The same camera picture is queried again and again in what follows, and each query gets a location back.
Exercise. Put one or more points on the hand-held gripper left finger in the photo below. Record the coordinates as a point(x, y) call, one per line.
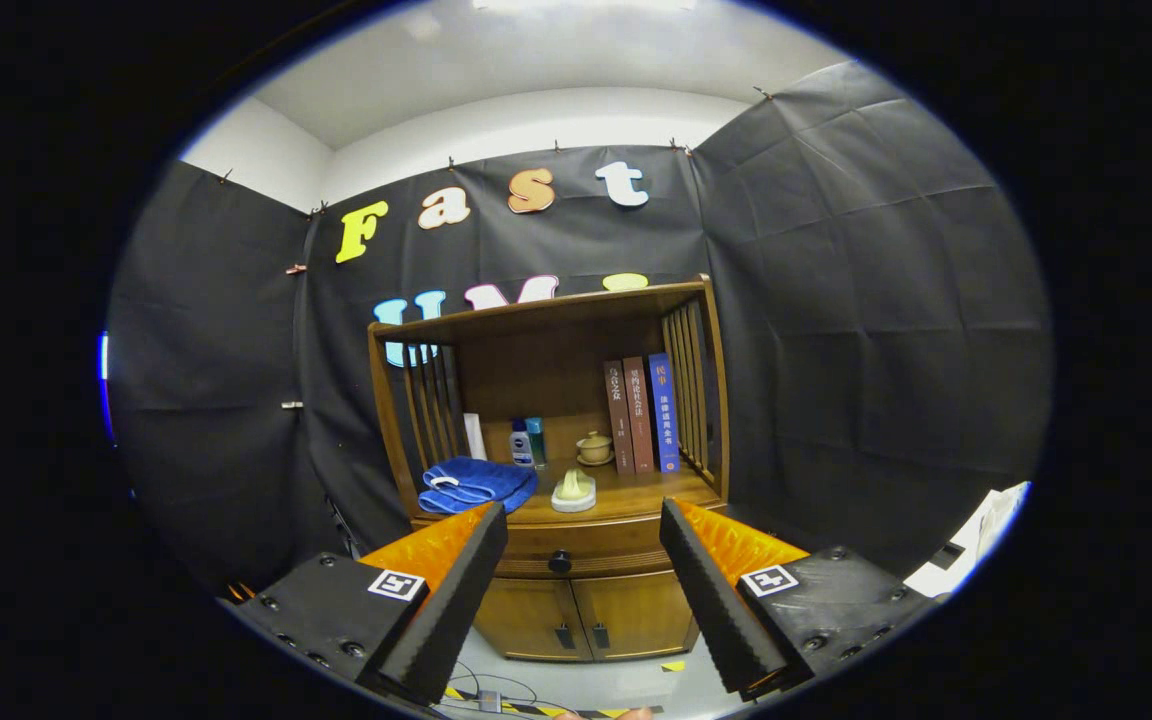
point(441, 610)

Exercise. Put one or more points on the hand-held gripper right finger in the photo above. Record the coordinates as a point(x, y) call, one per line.
point(716, 610)

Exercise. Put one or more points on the wooden drawer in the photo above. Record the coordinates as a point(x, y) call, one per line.
point(606, 545)

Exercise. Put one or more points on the wooden cabinet door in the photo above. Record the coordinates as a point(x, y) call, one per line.
point(526, 615)
point(636, 610)

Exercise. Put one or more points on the wooden countertop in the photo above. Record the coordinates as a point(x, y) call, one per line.
point(636, 490)

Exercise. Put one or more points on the wooden cabinet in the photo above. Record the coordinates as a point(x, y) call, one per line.
point(536, 370)

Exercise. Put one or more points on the white power adapter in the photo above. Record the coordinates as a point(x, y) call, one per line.
point(489, 700)

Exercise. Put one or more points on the blue folded towel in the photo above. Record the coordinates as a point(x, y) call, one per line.
point(481, 485)

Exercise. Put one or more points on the yellow and black floor tape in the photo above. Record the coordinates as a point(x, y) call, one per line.
point(536, 712)

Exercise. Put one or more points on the white card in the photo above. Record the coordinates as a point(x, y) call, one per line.
point(474, 437)

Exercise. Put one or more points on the white bottle with blue cap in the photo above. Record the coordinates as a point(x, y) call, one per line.
point(521, 448)

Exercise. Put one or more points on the teal bottle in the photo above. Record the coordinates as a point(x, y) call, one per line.
point(537, 445)

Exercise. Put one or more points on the beige lidded teacup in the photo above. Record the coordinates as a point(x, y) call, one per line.
point(594, 450)

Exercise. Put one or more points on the blue book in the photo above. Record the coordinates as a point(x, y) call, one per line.
point(665, 410)

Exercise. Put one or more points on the reddish brown book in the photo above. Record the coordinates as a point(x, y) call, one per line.
point(639, 415)

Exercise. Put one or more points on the dark brown book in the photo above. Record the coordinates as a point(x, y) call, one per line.
point(619, 420)

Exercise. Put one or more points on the white paper object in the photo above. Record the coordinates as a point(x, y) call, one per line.
point(976, 540)

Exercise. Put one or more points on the black backdrop cloth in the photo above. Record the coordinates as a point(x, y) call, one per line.
point(836, 300)

